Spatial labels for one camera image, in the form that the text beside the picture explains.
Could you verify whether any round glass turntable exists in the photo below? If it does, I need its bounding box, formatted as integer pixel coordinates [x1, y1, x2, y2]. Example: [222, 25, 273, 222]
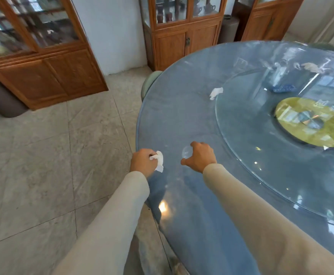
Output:
[215, 64, 334, 226]

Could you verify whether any white tissue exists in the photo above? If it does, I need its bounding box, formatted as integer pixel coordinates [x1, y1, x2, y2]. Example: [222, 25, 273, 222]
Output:
[301, 62, 325, 74]
[209, 87, 224, 101]
[149, 151, 164, 173]

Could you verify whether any person's right forearm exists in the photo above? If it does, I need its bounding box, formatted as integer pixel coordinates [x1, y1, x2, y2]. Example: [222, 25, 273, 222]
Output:
[202, 163, 334, 275]

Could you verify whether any dark wooden glass-door cabinet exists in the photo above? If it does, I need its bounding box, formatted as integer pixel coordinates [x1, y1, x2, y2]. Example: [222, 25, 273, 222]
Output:
[232, 0, 307, 42]

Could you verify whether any grey trash bin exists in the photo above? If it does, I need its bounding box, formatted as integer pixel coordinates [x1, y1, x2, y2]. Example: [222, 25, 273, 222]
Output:
[217, 15, 240, 45]

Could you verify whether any small clear glass cup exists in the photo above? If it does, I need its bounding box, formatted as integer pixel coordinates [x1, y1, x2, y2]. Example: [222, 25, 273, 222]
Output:
[181, 145, 195, 159]

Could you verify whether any narrow wooden glass-door cabinet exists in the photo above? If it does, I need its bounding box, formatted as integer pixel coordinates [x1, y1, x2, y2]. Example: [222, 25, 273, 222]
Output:
[139, 0, 228, 72]

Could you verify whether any pale curtain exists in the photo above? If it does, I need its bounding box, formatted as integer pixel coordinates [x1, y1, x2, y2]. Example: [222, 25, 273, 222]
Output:
[308, 0, 334, 53]

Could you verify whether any person's right hand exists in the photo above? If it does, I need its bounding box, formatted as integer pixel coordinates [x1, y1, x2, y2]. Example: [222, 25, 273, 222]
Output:
[180, 141, 218, 174]

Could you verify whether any person's left hand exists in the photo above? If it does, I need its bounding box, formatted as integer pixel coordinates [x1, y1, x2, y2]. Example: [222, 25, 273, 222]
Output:
[130, 148, 159, 179]

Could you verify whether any yellow-green round turntable base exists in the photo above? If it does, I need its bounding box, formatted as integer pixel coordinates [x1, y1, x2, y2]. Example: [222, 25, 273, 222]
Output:
[274, 97, 334, 148]

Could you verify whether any green chair back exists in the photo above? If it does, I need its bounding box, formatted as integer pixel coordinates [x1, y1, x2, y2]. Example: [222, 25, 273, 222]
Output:
[140, 70, 163, 102]

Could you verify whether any person's left forearm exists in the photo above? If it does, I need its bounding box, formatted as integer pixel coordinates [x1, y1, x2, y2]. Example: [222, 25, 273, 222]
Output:
[52, 171, 150, 275]

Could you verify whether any large wooden glass-door cabinet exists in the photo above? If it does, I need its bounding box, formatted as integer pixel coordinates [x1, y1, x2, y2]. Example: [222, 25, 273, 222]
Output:
[0, 0, 109, 111]

